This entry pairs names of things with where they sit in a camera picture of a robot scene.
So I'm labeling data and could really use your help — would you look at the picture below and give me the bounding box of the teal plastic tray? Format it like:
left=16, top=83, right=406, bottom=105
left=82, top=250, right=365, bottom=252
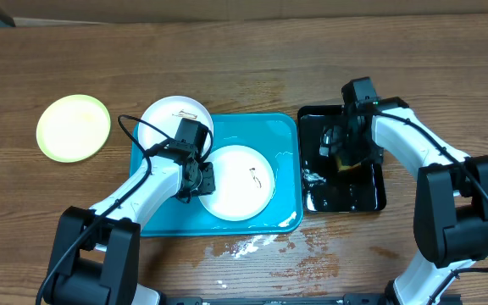
left=141, top=113, right=304, bottom=237

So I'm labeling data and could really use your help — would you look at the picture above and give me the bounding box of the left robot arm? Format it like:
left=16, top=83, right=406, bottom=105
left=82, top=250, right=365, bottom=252
left=36, top=119, right=215, bottom=304

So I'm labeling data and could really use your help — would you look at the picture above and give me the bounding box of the black rectangular tray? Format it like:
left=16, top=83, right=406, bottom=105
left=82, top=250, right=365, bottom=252
left=297, top=105, right=386, bottom=213

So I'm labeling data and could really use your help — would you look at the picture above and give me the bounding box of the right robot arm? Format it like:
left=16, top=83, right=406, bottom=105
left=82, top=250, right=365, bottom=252
left=320, top=77, right=488, bottom=304

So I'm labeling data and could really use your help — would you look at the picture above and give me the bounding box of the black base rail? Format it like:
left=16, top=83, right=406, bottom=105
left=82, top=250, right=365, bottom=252
left=160, top=293, right=395, bottom=305

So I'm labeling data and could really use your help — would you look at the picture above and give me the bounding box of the yellow-green rimmed plate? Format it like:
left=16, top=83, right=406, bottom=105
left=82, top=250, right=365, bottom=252
left=36, top=94, right=111, bottom=163

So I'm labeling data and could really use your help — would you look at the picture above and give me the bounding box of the white plate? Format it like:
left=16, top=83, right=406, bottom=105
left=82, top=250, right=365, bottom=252
left=199, top=145, right=275, bottom=221
left=137, top=96, right=214, bottom=149

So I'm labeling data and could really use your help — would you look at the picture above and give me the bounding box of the green yellow sponge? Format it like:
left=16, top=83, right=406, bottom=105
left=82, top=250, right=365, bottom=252
left=335, top=155, right=361, bottom=172

